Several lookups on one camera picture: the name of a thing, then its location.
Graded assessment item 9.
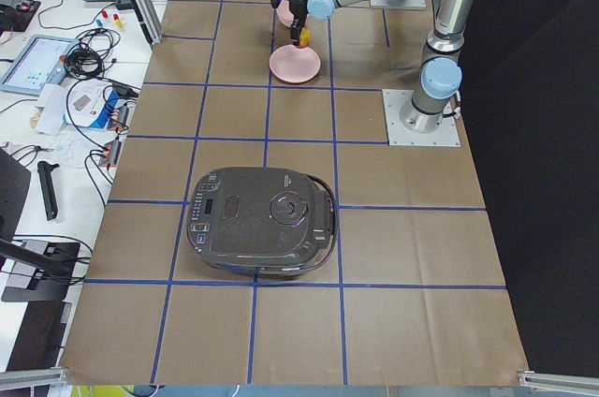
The pink plate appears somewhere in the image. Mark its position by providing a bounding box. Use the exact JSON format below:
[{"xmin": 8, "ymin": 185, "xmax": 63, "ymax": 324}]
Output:
[{"xmin": 269, "ymin": 44, "xmax": 321, "ymax": 84}]

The black coiled cable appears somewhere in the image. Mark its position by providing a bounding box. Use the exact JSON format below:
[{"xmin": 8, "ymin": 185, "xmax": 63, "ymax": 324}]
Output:
[{"xmin": 64, "ymin": 27, "xmax": 118, "ymax": 80}]

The black circuit board device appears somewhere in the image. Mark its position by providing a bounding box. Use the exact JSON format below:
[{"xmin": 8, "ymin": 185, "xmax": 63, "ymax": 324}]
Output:
[{"xmin": 0, "ymin": 1, "xmax": 41, "ymax": 33}]

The aluminium profile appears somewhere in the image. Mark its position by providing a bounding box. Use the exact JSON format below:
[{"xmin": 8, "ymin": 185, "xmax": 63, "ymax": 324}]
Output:
[
  {"xmin": 0, "ymin": 367, "xmax": 68, "ymax": 391},
  {"xmin": 518, "ymin": 370, "xmax": 599, "ymax": 396}
]

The aluminium profile bottom right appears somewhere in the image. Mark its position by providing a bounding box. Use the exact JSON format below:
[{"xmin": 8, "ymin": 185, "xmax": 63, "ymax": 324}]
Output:
[{"xmin": 518, "ymin": 370, "xmax": 599, "ymax": 396}]

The black monitor stand base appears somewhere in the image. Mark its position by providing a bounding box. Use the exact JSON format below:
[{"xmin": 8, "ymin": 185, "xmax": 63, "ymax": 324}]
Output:
[{"xmin": 1, "ymin": 239, "xmax": 80, "ymax": 302}]

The black bar tool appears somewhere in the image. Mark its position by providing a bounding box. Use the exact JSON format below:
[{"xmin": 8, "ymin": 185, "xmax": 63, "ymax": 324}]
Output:
[{"xmin": 37, "ymin": 160, "xmax": 59, "ymax": 221}]

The aluminium profile bottom left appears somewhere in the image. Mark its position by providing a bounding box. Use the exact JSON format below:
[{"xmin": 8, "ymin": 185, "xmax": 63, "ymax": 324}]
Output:
[{"xmin": 0, "ymin": 367, "xmax": 68, "ymax": 391}]

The near teach pendant tablet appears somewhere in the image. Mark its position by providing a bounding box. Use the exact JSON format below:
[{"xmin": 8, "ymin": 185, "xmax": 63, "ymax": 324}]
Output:
[{"xmin": 1, "ymin": 35, "xmax": 78, "ymax": 96}]

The blue white box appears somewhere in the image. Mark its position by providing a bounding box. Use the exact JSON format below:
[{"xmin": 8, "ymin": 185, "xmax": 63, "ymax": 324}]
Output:
[{"xmin": 63, "ymin": 85, "xmax": 119, "ymax": 128}]

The dark grey rice cooker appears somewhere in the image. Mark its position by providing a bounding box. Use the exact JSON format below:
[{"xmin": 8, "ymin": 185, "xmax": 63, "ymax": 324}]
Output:
[{"xmin": 186, "ymin": 167, "xmax": 338, "ymax": 277}]

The pink bowl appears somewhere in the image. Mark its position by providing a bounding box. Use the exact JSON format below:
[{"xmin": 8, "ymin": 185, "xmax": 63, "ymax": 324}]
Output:
[{"xmin": 276, "ymin": 0, "xmax": 294, "ymax": 28}]

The grey connector box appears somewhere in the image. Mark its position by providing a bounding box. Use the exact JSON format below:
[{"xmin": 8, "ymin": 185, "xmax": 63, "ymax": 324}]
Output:
[
  {"xmin": 107, "ymin": 105, "xmax": 130, "ymax": 133},
  {"xmin": 98, "ymin": 139, "xmax": 123, "ymax": 169}
]

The red yellow apple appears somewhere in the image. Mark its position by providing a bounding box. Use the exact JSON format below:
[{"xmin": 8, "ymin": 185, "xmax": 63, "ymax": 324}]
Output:
[{"xmin": 298, "ymin": 27, "xmax": 312, "ymax": 48}]

